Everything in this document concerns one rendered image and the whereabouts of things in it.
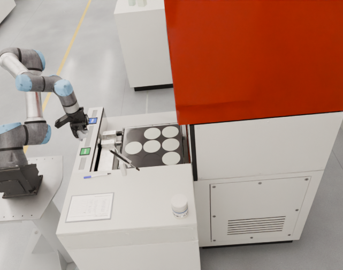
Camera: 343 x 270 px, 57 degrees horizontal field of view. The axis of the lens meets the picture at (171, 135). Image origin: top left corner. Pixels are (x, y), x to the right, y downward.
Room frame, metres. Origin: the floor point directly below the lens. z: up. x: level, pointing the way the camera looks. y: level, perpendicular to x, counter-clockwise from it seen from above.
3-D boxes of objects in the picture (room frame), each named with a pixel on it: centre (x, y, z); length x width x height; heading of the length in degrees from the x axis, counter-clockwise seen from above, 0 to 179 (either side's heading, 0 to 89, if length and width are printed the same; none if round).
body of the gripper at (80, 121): (1.25, 0.46, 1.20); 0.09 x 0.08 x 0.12; 87
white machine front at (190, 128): (1.47, -0.12, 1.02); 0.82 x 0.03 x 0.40; 176
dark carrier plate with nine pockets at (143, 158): (1.29, 0.12, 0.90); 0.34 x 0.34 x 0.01; 86
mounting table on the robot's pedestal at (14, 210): (1.19, 0.88, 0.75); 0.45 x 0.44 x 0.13; 85
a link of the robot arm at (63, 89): (1.26, 0.47, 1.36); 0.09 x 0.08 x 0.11; 34
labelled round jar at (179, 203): (0.78, 0.00, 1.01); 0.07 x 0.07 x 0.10
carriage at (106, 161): (1.29, 0.38, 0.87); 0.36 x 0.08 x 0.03; 176
